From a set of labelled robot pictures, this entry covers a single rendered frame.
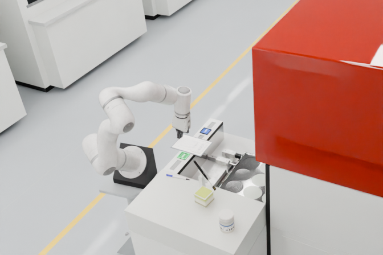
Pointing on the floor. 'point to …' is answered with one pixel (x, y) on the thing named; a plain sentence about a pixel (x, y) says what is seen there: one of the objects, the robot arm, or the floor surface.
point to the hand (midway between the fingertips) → (179, 134)
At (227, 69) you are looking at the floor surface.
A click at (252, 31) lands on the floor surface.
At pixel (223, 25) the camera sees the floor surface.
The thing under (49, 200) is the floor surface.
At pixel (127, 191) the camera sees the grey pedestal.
